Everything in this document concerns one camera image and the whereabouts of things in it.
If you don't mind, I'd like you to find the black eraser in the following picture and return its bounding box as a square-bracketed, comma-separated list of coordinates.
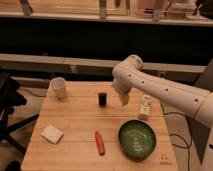
[98, 92, 107, 107]

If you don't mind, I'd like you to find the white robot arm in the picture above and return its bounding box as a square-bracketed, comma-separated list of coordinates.
[112, 55, 213, 128]

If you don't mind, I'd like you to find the small white bottle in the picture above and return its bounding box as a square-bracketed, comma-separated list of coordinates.
[139, 95, 151, 120]

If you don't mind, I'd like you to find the green bowl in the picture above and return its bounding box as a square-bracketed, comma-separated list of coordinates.
[118, 120, 156, 160]

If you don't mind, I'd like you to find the orange carrot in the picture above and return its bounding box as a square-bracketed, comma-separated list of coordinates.
[95, 131, 105, 155]

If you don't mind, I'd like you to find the white paper cup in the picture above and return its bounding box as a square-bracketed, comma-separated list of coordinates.
[50, 77, 66, 99]

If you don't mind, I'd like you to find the white sponge block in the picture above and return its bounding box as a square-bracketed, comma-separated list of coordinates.
[41, 125, 64, 144]

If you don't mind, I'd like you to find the black office chair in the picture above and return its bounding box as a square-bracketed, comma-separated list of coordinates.
[0, 66, 40, 171]

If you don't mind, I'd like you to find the black cable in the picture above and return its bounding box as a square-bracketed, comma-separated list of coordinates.
[162, 111, 194, 171]

